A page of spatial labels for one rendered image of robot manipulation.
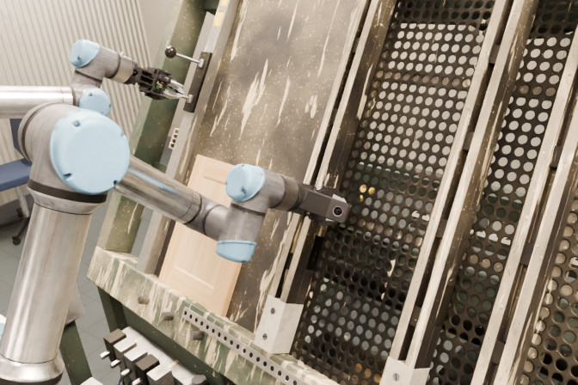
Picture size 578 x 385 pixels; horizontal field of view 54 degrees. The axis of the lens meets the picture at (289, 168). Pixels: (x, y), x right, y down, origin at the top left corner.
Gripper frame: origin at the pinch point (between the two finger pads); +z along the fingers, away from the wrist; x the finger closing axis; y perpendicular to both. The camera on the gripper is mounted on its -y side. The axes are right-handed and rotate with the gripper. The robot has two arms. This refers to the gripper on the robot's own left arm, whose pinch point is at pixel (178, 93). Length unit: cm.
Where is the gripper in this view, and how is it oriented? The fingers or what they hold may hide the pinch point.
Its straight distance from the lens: 178.6
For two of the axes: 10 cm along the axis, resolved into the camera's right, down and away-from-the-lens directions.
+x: 2.9, -9.6, 0.3
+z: 6.4, 2.2, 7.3
